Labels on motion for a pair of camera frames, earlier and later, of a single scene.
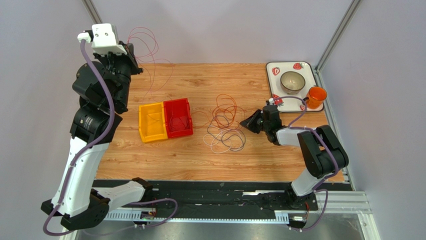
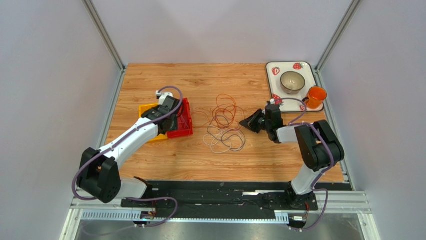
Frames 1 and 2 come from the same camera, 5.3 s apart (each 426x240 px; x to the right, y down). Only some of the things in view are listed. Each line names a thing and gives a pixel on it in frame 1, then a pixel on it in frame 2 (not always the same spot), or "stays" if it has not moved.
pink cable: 143,42 -> 185,121
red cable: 224,115 stays
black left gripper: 129,58 -> 175,124
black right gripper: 261,119 stays
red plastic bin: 178,117 stays
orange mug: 316,96 stays
